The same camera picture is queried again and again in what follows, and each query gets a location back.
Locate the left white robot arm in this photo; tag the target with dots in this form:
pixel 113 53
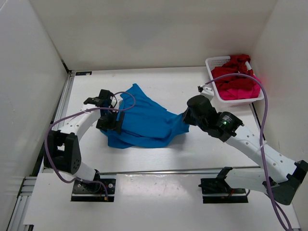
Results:
pixel 61 142

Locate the aluminium frame rail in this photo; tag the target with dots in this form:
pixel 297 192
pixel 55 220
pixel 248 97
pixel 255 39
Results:
pixel 188 154

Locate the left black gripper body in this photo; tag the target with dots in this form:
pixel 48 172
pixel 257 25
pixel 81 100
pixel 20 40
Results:
pixel 119 122

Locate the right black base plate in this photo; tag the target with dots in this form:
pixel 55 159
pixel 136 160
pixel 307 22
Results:
pixel 217 191

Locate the white plastic basket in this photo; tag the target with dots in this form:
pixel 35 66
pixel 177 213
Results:
pixel 237 64

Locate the blue t shirt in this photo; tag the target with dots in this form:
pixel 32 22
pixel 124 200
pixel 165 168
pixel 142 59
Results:
pixel 146 125

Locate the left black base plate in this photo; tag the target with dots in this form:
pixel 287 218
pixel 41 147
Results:
pixel 82 192

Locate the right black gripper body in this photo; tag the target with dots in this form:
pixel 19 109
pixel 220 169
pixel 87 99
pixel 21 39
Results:
pixel 186 117

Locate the pink t shirt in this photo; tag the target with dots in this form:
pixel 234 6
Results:
pixel 237 88

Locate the black label sticker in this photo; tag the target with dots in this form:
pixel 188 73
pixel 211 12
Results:
pixel 85 73

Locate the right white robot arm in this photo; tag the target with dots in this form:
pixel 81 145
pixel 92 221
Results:
pixel 277 174

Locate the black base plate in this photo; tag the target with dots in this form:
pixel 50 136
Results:
pixel 82 192
pixel 217 191

